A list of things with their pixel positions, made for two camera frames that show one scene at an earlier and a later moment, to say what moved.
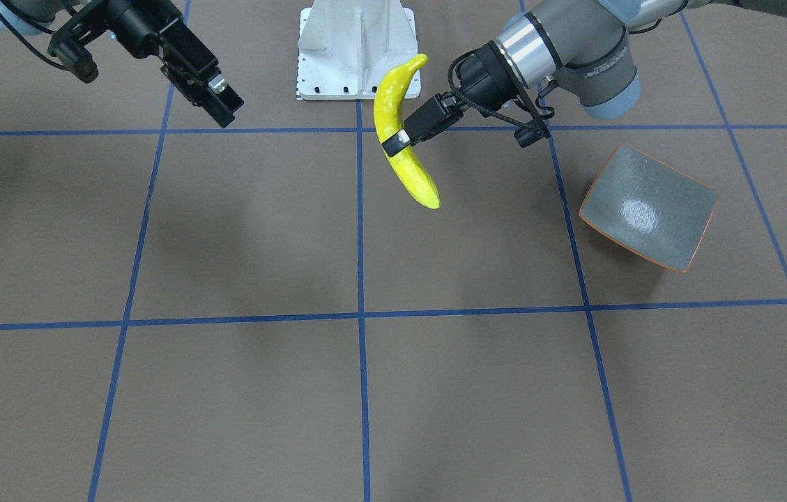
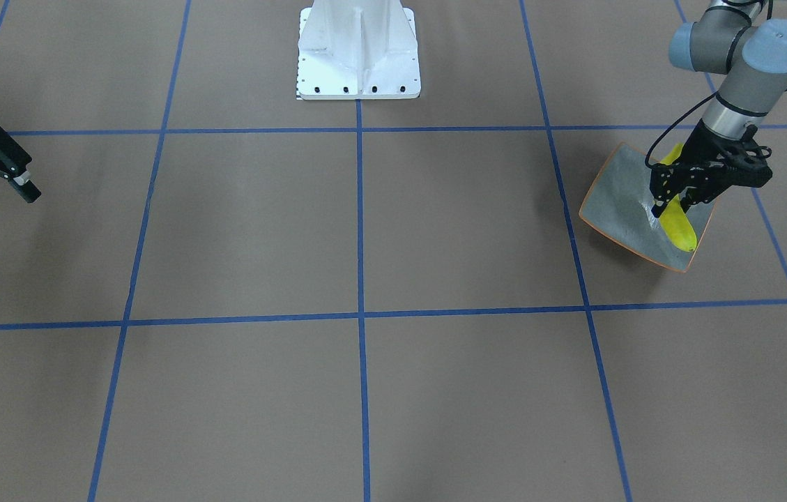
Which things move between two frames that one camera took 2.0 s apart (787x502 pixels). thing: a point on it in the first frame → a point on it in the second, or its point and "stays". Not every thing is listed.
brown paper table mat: (143, 305) stays
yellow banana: (390, 102) → (672, 219)
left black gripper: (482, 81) → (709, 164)
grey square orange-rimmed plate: (651, 208) stays
